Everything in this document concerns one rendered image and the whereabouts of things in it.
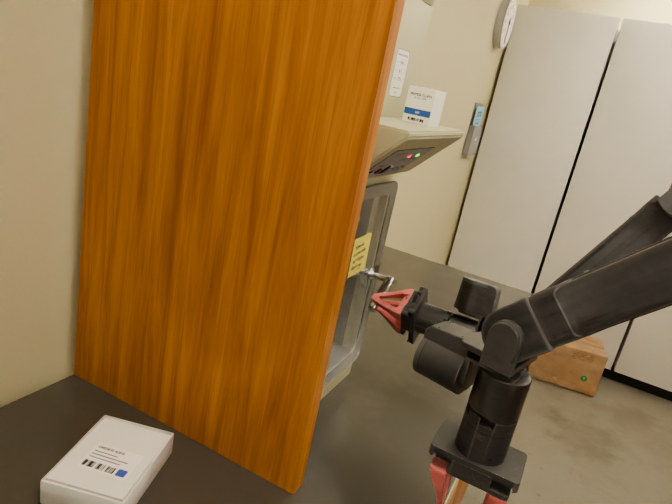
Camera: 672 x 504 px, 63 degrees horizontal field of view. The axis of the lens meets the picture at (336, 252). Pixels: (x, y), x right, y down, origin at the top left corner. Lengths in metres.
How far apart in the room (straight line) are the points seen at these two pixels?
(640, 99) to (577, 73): 0.39
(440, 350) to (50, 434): 0.65
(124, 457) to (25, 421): 0.22
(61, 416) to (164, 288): 0.28
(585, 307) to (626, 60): 3.34
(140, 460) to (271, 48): 0.61
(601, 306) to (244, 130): 0.50
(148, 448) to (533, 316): 0.61
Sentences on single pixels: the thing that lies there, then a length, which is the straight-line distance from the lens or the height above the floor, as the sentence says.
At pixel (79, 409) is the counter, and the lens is 1.08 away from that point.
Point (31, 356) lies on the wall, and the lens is 1.14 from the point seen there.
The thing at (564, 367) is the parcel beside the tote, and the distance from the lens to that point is 3.75.
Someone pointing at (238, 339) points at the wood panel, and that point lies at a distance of 0.87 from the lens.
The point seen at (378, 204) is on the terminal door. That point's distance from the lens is 1.03.
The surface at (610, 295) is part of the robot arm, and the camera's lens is 0.57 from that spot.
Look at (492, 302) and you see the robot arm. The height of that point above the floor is 1.24.
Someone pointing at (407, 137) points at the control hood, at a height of 1.50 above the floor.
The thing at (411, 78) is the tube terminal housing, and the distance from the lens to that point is 1.08.
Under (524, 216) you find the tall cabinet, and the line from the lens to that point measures 3.91.
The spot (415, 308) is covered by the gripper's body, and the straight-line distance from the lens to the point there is 0.99.
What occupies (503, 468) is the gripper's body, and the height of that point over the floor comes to 1.19.
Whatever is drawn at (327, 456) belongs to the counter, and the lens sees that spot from 1.02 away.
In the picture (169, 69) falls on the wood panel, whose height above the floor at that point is 1.52.
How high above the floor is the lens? 1.56
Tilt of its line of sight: 18 degrees down
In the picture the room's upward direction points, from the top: 12 degrees clockwise
